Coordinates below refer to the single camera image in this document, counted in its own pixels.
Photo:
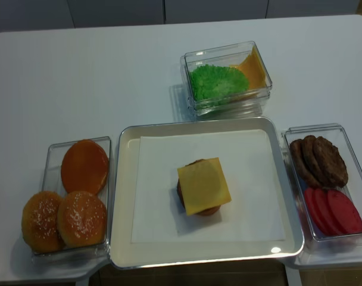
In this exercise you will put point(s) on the tomato slice in box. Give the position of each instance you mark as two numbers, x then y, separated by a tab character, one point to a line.
325	213
344	212
314	211

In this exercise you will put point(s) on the middle tomato slice in box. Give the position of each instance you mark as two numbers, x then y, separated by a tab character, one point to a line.
325	213

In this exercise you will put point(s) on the middle meat patty in box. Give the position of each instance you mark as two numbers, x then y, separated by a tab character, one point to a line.
311	162

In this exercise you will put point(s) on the flat bottom bun in box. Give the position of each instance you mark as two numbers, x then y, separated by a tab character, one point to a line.
85	167

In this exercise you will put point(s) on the left tomato slice in box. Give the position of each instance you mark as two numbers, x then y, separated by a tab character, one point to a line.
314	211

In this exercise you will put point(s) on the yellow cheese slice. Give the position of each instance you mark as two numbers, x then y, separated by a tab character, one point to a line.
203	186

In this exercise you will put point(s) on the meat patty on tray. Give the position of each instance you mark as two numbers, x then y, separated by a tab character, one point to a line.
179	191

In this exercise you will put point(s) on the green lettuce piece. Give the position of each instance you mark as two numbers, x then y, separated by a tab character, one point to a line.
211	82

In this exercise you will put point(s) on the sesame bun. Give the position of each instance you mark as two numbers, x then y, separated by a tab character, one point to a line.
82	219
39	222

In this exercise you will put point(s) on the left meat patty in box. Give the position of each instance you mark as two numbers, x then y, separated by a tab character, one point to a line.
295	148

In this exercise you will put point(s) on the right sesame top bun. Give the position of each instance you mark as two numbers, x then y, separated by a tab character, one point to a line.
82	219

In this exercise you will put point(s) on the white serving tray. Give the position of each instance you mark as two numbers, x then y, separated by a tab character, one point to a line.
125	254

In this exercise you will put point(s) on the clear box with lettuce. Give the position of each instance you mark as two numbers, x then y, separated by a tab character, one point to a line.
248	103

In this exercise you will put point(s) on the white paper sheet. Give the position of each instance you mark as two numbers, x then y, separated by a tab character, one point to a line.
247	161

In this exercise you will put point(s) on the right tomato slice in box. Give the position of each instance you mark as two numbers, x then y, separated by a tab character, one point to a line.
344	212

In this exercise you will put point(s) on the clear box with buns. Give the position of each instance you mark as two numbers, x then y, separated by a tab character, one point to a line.
52	182

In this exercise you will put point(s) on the meat patty in box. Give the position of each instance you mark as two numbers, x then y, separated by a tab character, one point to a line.
295	148
311	162
330	162

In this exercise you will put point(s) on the left sesame top bun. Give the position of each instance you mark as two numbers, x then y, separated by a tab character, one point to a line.
39	222

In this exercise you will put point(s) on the right meat patty in box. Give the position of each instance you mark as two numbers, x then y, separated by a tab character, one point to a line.
330	162

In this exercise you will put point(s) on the clear box with patties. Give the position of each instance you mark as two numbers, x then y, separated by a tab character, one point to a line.
314	239

